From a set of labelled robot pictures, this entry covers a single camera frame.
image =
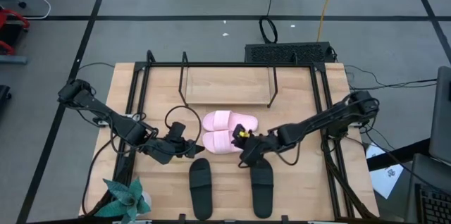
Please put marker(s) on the teal artificial plant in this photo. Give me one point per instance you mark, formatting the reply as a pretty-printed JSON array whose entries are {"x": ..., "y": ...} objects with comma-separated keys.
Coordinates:
[{"x": 123, "y": 199}]

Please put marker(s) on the grey monitor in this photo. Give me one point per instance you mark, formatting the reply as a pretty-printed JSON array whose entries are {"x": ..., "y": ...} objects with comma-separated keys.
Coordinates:
[{"x": 442, "y": 118}]

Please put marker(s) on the grey desk leg bar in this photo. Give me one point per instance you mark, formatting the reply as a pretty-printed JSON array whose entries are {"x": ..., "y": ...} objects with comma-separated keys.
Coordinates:
[{"x": 12, "y": 59}]

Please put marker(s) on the white plant pot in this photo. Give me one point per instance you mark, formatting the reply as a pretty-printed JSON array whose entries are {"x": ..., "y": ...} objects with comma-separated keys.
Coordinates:
[{"x": 147, "y": 199}]

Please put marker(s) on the grey laptop black keyboard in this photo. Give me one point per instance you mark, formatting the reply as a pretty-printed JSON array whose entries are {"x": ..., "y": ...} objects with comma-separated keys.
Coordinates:
[{"x": 433, "y": 203}]

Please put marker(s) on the pink slide sandal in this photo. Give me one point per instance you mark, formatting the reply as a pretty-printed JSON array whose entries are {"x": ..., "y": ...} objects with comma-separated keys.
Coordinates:
[
  {"x": 218, "y": 120},
  {"x": 218, "y": 143}
]

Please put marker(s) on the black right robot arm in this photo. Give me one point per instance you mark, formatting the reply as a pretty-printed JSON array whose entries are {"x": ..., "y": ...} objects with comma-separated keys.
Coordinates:
[{"x": 317, "y": 118}]

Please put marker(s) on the black caster wheel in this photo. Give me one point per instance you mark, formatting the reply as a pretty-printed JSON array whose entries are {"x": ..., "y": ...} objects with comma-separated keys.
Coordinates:
[{"x": 22, "y": 5}]

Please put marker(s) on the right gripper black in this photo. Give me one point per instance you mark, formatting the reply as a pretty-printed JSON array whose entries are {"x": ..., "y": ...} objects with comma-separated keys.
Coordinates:
[{"x": 255, "y": 150}]

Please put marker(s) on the red and black cart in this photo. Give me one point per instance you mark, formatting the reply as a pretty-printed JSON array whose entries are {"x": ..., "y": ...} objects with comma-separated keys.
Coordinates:
[{"x": 15, "y": 14}]

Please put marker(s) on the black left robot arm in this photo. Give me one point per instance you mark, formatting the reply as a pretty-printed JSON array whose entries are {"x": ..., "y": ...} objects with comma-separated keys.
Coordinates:
[{"x": 105, "y": 111}]

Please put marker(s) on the black aluminium table frame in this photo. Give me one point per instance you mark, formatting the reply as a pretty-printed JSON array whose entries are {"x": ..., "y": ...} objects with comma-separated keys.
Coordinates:
[{"x": 211, "y": 64}]

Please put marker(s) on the black equipment piece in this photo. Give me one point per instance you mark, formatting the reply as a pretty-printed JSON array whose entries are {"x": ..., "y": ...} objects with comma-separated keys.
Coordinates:
[{"x": 4, "y": 97}]

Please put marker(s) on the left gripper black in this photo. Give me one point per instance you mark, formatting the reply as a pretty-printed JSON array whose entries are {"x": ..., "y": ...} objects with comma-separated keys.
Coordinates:
[{"x": 176, "y": 148}]

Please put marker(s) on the black desk beam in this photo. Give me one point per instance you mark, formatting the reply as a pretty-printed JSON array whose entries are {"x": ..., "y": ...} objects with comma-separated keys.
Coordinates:
[{"x": 398, "y": 155}]

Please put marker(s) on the black slide sandal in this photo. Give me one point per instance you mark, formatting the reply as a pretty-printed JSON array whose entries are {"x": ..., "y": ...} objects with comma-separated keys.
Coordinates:
[
  {"x": 201, "y": 188},
  {"x": 262, "y": 192}
]

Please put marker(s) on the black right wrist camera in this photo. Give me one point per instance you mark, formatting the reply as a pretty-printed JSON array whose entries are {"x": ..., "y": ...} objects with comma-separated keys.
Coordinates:
[{"x": 240, "y": 129}]

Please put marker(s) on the white paper sheet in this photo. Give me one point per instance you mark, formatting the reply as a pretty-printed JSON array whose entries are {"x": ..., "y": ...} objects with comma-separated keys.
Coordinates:
[{"x": 384, "y": 181}]

